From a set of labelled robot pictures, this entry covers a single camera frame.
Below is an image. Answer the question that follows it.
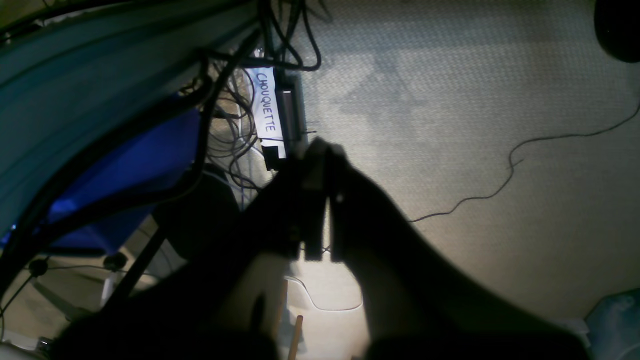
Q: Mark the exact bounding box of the blue fabric cover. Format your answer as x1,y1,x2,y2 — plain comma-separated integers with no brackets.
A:
1,109,201,257

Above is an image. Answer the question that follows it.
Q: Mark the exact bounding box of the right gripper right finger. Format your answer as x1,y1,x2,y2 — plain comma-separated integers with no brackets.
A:
325,144,590,360

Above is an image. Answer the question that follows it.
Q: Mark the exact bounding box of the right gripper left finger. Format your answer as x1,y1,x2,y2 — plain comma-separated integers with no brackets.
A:
65,156,320,360

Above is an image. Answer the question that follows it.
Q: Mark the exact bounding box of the thin black floor cable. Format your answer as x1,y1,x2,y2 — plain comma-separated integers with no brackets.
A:
407,102,640,223

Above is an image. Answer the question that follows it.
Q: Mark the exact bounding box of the white label strip device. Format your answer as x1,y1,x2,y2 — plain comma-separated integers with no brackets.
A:
246,67,307,171

